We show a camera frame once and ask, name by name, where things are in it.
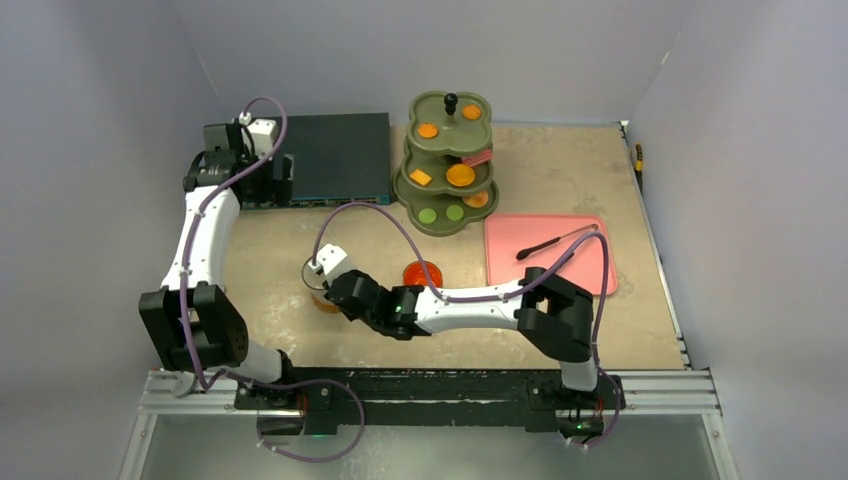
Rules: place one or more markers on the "pink cake slice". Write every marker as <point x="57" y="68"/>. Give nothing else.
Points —
<point x="478" y="159"/>

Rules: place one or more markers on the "orange bun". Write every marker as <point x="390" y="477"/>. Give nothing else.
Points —
<point x="477" y="201"/>

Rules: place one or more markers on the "yellow black tool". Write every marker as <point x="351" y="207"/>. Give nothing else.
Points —
<point x="639" y="165"/>

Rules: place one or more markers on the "pink serving tray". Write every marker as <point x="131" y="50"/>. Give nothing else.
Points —
<point x="516" y="241"/>

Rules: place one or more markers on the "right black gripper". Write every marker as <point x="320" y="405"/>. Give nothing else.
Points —
<point x="337" y="291"/>

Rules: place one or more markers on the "dark network switch box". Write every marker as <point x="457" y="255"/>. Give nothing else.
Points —
<point x="339" y="158"/>

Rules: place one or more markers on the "white ribbed cup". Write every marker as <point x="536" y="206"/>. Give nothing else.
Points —
<point x="312" y="275"/>

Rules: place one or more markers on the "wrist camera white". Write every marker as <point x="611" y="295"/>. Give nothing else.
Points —
<point x="335" y="262"/>
<point x="259" y="134"/>

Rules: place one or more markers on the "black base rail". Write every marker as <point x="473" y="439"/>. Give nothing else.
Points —
<point x="534" y="400"/>

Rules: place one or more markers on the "orange egg tart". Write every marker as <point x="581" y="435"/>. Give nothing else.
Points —
<point x="460" y="175"/>

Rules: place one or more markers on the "square yellow cracker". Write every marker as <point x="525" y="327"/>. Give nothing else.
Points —
<point x="420" y="177"/>

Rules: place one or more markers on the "green macaron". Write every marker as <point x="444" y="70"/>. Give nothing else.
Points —
<point x="427" y="216"/>
<point x="454" y="213"/>

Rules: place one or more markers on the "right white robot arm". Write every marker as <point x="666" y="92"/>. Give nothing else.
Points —
<point x="556" y="315"/>

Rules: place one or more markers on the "orange translucent cup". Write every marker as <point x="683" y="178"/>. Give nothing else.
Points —
<point x="422" y="274"/>

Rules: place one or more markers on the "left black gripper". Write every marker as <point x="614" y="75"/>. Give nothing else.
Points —
<point x="274" y="192"/>

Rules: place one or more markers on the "woven coaster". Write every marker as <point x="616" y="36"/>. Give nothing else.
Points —
<point x="324" y="305"/>

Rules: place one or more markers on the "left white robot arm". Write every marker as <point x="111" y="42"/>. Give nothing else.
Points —
<point x="192" y="324"/>

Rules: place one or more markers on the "red handled tool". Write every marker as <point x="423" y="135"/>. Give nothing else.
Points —
<point x="184" y="384"/>

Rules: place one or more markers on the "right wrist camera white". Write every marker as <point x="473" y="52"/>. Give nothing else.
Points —
<point x="335" y="262"/>

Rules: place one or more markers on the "orange cookie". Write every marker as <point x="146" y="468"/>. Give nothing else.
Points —
<point x="471" y="112"/>
<point x="427" y="130"/>

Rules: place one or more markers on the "green three-tier stand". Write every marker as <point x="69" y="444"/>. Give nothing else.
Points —
<point x="457" y="138"/>

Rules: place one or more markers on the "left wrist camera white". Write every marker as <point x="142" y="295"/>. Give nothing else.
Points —
<point x="259" y="134"/>

